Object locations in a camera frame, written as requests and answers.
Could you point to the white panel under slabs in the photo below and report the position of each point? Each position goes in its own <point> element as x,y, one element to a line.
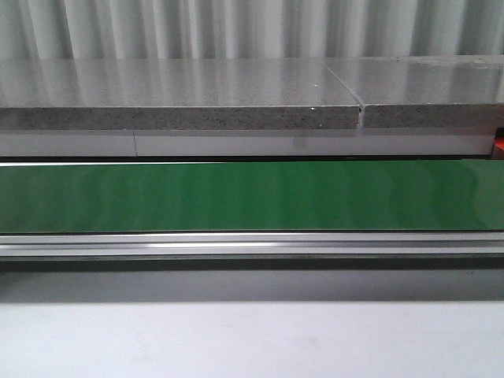
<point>227,143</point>

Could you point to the grey stone slab left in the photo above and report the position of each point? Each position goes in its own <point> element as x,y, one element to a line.
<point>174,94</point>

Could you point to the grey stone slab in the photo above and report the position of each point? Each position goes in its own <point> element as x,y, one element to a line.
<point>424,92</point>
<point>174,94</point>

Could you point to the green conveyor belt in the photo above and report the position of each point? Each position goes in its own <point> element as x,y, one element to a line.
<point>433,195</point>

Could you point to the grey stone slab right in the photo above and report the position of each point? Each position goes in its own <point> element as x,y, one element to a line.
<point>424,92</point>

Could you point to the red object behind conveyor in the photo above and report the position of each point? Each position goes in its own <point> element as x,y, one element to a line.
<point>498,145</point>

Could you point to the white curtain backdrop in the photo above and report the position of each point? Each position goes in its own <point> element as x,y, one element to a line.
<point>235,29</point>

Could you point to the aluminium conveyor side rail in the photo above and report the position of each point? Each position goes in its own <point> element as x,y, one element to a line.
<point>251,244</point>

